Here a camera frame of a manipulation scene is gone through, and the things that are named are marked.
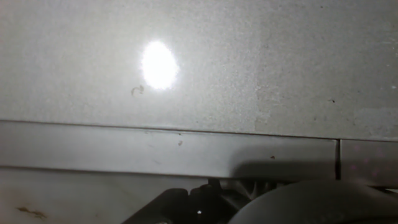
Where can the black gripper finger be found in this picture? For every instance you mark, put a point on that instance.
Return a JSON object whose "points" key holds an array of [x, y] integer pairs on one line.
{"points": [[192, 205]]}

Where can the silver microwave oven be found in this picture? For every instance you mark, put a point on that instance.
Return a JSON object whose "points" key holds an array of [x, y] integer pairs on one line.
{"points": [[186, 62]]}

